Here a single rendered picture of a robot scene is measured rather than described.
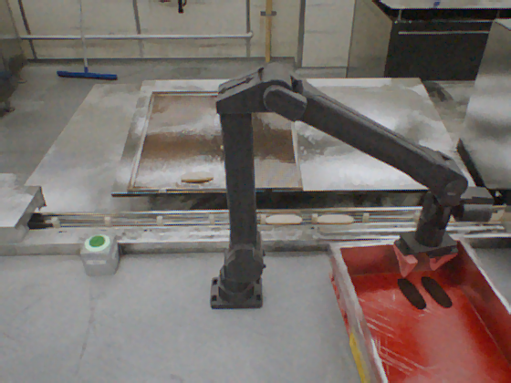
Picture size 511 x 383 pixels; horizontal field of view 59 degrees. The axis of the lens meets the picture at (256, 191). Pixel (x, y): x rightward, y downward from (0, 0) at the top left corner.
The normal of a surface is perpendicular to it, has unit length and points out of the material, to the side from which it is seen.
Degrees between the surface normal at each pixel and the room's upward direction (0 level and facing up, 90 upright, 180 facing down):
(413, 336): 0
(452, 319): 0
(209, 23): 90
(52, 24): 90
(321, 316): 0
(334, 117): 87
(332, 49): 90
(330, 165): 10
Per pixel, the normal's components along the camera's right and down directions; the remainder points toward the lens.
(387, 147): 0.03, 0.54
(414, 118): 0.00, -0.70
